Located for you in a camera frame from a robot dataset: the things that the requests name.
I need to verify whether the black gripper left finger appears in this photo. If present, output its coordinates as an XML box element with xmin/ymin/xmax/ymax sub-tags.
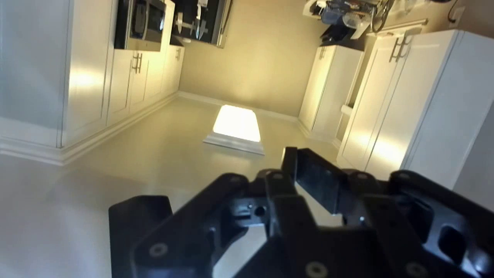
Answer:
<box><xmin>107</xmin><ymin>168</ymin><xmax>331</xmax><ymax>278</ymax></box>

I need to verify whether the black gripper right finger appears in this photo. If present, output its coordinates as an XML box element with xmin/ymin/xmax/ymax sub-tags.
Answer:
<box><xmin>280</xmin><ymin>145</ymin><xmax>494</xmax><ymax>278</ymax></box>

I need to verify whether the rectangular ceiling light panel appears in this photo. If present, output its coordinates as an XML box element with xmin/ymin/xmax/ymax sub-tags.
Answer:
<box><xmin>203</xmin><ymin>104</ymin><xmax>268</xmax><ymax>156</ymax></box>

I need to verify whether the white double door cabinet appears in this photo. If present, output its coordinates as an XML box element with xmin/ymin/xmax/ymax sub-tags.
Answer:
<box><xmin>336</xmin><ymin>28</ymin><xmax>494</xmax><ymax>192</ymax></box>

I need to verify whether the narrow white cabinet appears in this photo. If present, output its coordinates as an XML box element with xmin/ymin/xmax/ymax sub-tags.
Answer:
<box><xmin>297</xmin><ymin>43</ymin><xmax>367</xmax><ymax>142</ymax></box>

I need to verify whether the long white cabinet row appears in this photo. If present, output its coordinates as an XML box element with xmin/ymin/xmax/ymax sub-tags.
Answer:
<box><xmin>0</xmin><ymin>0</ymin><xmax>188</xmax><ymax>167</ymax></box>

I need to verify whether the clutter of kitchen items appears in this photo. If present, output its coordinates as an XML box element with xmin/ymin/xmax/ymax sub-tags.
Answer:
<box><xmin>302</xmin><ymin>0</ymin><xmax>431</xmax><ymax>51</ymax></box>

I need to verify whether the built-in black oven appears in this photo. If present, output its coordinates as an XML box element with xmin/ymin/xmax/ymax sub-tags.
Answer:
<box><xmin>113</xmin><ymin>0</ymin><xmax>171</xmax><ymax>54</ymax></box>

